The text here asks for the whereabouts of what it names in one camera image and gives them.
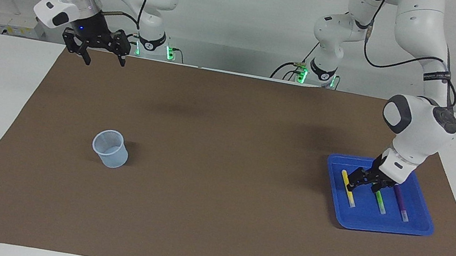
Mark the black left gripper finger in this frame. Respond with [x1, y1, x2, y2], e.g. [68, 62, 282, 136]
[345, 165, 377, 196]
[368, 179, 392, 197]

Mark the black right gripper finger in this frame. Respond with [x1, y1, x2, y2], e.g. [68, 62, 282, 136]
[109, 35, 132, 68]
[62, 40, 95, 67]

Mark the yellow pen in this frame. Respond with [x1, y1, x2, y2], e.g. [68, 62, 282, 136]
[335, 169, 362, 209]

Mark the green pen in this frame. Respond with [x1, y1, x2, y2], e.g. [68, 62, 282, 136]
[371, 190, 390, 216]

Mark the purple pen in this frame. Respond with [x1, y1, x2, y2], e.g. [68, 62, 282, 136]
[388, 184, 415, 224]

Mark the blue plastic tray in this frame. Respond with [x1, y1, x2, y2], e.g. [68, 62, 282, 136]
[315, 150, 446, 245]

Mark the white power strip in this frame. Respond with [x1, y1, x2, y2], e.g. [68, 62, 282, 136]
[0, 10, 48, 42]

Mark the translucent pale blue cup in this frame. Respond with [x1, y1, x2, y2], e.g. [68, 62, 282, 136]
[88, 126, 133, 171]

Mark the brown table mat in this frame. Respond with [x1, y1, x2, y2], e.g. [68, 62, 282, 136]
[0, 31, 456, 256]

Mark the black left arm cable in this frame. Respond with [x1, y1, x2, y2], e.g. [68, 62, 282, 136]
[334, 0, 456, 109]

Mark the black base cable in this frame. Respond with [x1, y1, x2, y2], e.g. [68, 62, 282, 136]
[270, 34, 322, 87]

